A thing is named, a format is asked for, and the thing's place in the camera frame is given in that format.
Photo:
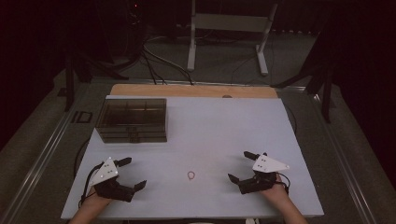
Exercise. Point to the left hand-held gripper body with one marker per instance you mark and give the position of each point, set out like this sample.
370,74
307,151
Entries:
106,172

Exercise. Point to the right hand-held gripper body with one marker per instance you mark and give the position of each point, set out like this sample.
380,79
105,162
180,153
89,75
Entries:
266,165

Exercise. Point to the pink rubber band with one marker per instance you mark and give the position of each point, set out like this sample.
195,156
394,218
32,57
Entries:
191,175

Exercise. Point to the translucent brown drawer box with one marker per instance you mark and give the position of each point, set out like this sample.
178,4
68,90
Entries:
132,119

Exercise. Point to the person's left hand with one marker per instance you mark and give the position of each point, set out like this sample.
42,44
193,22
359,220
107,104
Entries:
96,200

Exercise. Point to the person's right hand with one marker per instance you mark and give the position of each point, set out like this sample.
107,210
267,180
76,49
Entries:
278,193

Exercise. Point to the wooden board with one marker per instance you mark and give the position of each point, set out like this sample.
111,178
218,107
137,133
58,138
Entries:
186,90

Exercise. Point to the black tripod stand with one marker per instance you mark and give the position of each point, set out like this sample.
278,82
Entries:
323,81

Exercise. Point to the black rectangular floor frame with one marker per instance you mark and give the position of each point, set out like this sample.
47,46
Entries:
82,117

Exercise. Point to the aluminium floor rail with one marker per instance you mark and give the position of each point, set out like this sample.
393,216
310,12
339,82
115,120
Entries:
37,168
342,161

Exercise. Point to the grey metal stand frame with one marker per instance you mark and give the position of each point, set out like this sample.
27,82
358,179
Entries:
229,22

